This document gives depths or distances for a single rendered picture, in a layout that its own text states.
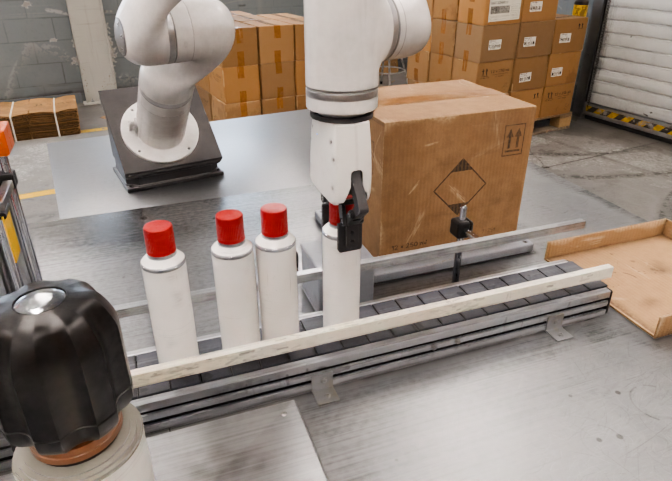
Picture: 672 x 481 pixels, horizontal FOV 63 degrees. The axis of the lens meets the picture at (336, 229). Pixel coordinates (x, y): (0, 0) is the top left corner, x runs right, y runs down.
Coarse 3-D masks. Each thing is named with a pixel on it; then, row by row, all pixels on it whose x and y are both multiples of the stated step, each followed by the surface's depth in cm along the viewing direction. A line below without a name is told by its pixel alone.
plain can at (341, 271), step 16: (336, 208) 69; (352, 208) 70; (336, 224) 70; (336, 240) 70; (336, 256) 71; (352, 256) 72; (336, 272) 72; (352, 272) 73; (336, 288) 74; (352, 288) 74; (336, 304) 75; (352, 304) 75; (336, 320) 76; (352, 320) 76
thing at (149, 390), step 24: (576, 264) 96; (456, 288) 89; (480, 288) 89; (576, 288) 89; (600, 288) 90; (360, 312) 83; (384, 312) 83; (480, 312) 83; (360, 336) 78; (384, 336) 78; (144, 360) 73; (264, 360) 73; (288, 360) 73; (168, 384) 69; (192, 384) 70
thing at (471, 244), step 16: (560, 224) 91; (576, 224) 92; (464, 240) 86; (480, 240) 86; (496, 240) 87; (512, 240) 88; (384, 256) 82; (400, 256) 82; (416, 256) 83; (432, 256) 84; (304, 272) 78; (320, 272) 78; (208, 288) 74; (256, 288) 75; (128, 304) 71; (144, 304) 71
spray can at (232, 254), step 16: (224, 224) 65; (240, 224) 66; (224, 240) 66; (240, 240) 66; (224, 256) 66; (240, 256) 66; (224, 272) 67; (240, 272) 67; (224, 288) 68; (240, 288) 68; (224, 304) 69; (240, 304) 69; (256, 304) 71; (224, 320) 70; (240, 320) 70; (256, 320) 72; (224, 336) 72; (240, 336) 71; (256, 336) 73
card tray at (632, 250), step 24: (576, 240) 107; (600, 240) 110; (624, 240) 112; (648, 240) 113; (600, 264) 105; (624, 264) 105; (648, 264) 105; (624, 288) 97; (648, 288) 97; (624, 312) 91; (648, 312) 91
